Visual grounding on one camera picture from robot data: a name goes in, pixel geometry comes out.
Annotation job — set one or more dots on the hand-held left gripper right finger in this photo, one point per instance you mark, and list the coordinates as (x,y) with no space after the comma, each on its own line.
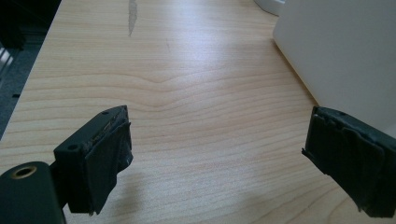
(355,158)

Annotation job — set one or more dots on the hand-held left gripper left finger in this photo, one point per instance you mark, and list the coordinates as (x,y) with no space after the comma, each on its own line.
(90,155)

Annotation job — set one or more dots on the white box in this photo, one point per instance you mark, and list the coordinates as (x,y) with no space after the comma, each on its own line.
(342,53)

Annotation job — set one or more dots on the white round container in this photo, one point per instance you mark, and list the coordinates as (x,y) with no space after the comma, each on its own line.
(270,6)

